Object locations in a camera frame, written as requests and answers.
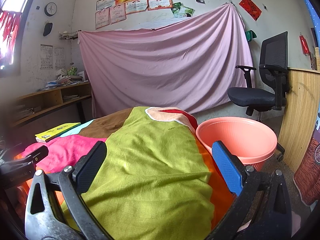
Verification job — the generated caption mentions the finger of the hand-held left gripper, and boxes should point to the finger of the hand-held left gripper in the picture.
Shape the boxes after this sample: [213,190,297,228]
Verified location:
[0,145,49,172]

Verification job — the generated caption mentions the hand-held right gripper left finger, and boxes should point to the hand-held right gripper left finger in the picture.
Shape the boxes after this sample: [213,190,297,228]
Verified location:
[24,141,113,240]

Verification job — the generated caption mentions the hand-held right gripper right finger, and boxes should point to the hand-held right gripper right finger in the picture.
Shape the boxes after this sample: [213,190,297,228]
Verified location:
[212,141,293,240]

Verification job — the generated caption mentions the pink plastic bucket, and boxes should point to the pink plastic bucket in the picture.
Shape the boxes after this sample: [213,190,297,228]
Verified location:
[196,117,278,172]

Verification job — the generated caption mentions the yellow book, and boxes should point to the yellow book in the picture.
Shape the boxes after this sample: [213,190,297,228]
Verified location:
[35,122,82,143]

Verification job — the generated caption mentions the large stack of shelf papers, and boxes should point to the large stack of shelf papers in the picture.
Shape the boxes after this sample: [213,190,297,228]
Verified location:
[15,106,42,119]

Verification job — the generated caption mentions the wooden shelf desk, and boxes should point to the wooden shelf desk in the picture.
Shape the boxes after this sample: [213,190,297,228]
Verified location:
[11,81,92,128]

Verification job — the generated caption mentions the multicoloured patchwork blanket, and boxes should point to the multicoloured patchwork blanket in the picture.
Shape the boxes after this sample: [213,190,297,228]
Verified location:
[14,106,237,240]

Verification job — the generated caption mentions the black office chair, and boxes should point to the black office chair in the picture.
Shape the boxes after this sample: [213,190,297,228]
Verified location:
[227,31,292,162]

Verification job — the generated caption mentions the pile of papers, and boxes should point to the pile of papers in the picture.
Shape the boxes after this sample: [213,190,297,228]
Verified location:
[37,65,89,92]

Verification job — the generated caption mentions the brown printed cloth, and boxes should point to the brown printed cloth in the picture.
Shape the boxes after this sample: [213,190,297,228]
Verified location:
[293,120,320,207]

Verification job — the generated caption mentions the pink hanging sheet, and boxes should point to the pink hanging sheet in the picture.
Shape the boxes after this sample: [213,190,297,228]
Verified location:
[78,3,255,119]

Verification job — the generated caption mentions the black cap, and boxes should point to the black cap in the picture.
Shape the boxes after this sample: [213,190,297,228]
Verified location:
[42,21,53,37]

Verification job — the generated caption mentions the window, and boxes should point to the window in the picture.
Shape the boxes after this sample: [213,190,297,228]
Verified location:
[0,0,38,78]

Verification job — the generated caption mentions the red hanging ornament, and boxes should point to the red hanging ornament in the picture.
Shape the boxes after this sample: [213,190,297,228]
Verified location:
[299,33,310,55]

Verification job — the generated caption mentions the green photo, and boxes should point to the green photo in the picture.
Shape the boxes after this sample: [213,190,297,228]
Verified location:
[171,2,182,18]
[178,6,195,18]

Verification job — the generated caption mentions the wooden wall panel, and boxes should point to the wooden wall panel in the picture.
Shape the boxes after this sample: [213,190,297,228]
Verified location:
[278,66,320,173]

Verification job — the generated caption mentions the large paper wall calendar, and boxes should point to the large paper wall calendar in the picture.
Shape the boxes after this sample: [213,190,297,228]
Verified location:
[40,44,53,70]

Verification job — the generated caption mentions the small paper wall chart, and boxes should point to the small paper wall chart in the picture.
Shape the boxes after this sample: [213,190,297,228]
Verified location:
[54,47,65,68]

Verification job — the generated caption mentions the wire wall shelf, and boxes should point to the wire wall shelf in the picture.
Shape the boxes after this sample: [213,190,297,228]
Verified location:
[59,31,79,40]

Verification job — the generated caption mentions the round wall clock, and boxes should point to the round wall clock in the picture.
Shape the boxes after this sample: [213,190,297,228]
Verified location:
[44,2,57,17]

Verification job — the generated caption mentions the red paper wall decoration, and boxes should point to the red paper wall decoration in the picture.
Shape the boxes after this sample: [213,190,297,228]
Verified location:
[239,0,262,21]

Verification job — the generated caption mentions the group of wall certificates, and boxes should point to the group of wall certificates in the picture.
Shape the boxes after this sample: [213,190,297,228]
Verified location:
[95,0,185,30]

